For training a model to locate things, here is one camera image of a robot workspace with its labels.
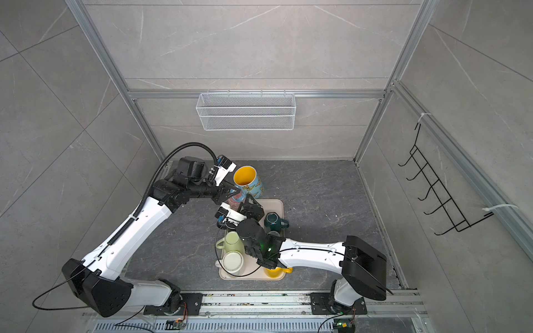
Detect pink patterned mug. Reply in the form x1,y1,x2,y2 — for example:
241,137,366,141
226,190,247,210

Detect blue mug yellow inside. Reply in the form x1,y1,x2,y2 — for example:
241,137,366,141
233,166,264,199

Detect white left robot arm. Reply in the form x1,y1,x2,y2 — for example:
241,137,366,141
62,142,239,318

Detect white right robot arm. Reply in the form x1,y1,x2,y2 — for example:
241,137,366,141
234,195,388,307

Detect dark green mug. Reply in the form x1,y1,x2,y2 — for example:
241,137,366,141
264,212,290,233

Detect light green mug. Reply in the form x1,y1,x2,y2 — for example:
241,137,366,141
215,231,245,255

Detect white mug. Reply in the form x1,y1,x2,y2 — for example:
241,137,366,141
215,251,245,276

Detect beige tray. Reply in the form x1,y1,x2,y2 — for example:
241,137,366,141
216,199,285,282

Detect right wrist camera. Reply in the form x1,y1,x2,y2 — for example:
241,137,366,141
215,203,247,226

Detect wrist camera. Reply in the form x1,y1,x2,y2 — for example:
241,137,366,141
212,155,237,187
215,203,247,226

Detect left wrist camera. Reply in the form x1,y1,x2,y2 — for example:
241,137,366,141
212,155,237,187

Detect white wire mesh basket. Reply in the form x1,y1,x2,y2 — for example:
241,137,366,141
196,92,296,131

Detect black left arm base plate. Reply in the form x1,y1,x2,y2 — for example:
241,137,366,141
143,293,203,316

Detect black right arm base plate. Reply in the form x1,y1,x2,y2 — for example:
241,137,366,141
310,292,368,315

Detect black wire hook rack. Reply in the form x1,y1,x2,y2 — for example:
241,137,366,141
398,123,494,236

